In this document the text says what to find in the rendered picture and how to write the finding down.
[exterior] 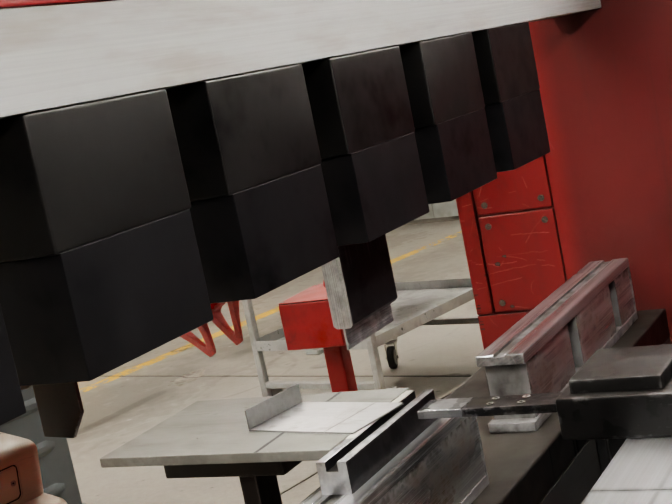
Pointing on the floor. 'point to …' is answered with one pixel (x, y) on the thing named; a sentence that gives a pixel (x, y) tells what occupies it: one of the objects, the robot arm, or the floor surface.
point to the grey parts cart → (412, 301)
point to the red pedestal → (318, 334)
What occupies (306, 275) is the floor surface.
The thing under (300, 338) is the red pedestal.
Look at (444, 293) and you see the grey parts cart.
